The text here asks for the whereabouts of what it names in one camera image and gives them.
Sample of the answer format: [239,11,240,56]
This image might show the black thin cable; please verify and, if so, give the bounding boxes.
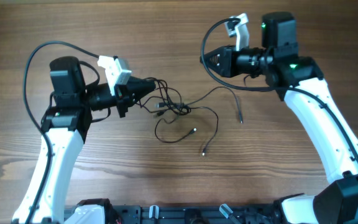
[135,77,244,156]

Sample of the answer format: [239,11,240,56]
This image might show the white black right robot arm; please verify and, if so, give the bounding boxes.
[200,12,358,223]

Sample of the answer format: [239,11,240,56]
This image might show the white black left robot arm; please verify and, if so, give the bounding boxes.
[12,56,156,223]

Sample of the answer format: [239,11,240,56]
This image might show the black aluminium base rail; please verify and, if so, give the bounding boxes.
[112,204,273,224]

